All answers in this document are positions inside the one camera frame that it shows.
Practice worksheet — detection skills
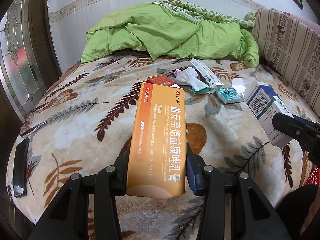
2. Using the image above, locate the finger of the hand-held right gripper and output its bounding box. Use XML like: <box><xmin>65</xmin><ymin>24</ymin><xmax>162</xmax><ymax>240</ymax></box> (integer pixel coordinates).
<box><xmin>272</xmin><ymin>113</ymin><xmax>320</xmax><ymax>167</ymax></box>
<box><xmin>291</xmin><ymin>114</ymin><xmax>318</xmax><ymax>128</ymax></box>

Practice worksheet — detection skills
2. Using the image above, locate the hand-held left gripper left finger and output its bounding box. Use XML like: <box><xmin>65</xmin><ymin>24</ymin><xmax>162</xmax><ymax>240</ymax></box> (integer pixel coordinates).
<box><xmin>29</xmin><ymin>152</ymin><xmax>131</xmax><ymax>240</ymax></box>

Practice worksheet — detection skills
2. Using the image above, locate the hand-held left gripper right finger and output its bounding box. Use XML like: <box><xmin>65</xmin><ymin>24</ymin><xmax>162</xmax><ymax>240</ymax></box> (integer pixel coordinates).
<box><xmin>185</xmin><ymin>145</ymin><xmax>293</xmax><ymax>240</ymax></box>

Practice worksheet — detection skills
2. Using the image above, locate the blue white barcode box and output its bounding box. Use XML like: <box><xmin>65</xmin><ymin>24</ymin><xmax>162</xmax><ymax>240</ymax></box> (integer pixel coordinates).
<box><xmin>231</xmin><ymin>78</ymin><xmax>294</xmax><ymax>148</ymax></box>

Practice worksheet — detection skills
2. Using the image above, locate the orange medicine box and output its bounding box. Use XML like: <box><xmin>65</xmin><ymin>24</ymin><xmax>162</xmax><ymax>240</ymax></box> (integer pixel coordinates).
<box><xmin>126</xmin><ymin>82</ymin><xmax>187</xmax><ymax>200</ymax></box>

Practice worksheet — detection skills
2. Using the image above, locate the red plastic basket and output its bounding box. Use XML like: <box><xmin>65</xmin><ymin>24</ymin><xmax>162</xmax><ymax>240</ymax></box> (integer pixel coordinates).
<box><xmin>299</xmin><ymin>165</ymin><xmax>320</xmax><ymax>188</ymax></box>

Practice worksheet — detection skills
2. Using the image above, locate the teal packet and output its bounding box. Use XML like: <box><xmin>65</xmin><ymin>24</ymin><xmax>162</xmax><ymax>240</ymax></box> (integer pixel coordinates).
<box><xmin>215</xmin><ymin>87</ymin><xmax>244</xmax><ymax>104</ymax></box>

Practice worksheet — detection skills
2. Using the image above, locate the leaf print blanket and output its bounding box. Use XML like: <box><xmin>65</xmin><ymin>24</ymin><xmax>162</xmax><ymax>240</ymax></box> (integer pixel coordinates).
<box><xmin>6</xmin><ymin>55</ymin><xmax>320</xmax><ymax>240</ymax></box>

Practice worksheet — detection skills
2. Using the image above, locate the striped floral cushion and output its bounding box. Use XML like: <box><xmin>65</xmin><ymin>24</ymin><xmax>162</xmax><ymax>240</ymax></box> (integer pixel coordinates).
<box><xmin>252</xmin><ymin>8</ymin><xmax>320</xmax><ymax>110</ymax></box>

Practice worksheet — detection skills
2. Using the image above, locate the person's leg in black pants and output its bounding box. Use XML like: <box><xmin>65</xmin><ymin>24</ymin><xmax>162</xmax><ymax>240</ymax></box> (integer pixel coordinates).
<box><xmin>276</xmin><ymin>184</ymin><xmax>320</xmax><ymax>240</ymax></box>

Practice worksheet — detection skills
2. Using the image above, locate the white green packet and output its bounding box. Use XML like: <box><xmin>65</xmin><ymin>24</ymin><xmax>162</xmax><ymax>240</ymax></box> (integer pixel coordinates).
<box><xmin>189</xmin><ymin>79</ymin><xmax>212</xmax><ymax>94</ymax></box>

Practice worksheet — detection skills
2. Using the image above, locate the long white barcode box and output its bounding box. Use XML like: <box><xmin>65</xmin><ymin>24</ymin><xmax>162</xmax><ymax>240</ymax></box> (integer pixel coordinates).
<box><xmin>190</xmin><ymin>58</ymin><xmax>224</xmax><ymax>88</ymax></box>

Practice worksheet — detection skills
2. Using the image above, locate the black phone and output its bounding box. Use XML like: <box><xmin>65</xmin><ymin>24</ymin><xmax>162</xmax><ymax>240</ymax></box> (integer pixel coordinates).
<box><xmin>12</xmin><ymin>137</ymin><xmax>30</xmax><ymax>198</ymax></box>

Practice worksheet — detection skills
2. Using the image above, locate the red cigarette box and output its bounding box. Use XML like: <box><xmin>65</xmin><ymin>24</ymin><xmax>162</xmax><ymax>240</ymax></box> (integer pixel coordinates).
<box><xmin>147</xmin><ymin>74</ymin><xmax>175</xmax><ymax>87</ymax></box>

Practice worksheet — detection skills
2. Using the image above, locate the white cloth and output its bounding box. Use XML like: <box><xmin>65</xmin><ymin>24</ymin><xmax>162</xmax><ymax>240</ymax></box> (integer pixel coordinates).
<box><xmin>174</xmin><ymin>67</ymin><xmax>200</xmax><ymax>85</ymax></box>

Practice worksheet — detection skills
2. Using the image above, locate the green quilt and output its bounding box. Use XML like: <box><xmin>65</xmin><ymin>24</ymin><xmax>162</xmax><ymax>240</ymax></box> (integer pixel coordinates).
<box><xmin>80</xmin><ymin>0</ymin><xmax>260</xmax><ymax>68</ymax></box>

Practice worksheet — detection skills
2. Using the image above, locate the wooden glass door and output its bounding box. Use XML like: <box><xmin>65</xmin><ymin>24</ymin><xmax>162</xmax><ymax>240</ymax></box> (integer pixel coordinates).
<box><xmin>0</xmin><ymin>0</ymin><xmax>63</xmax><ymax>120</ymax></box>

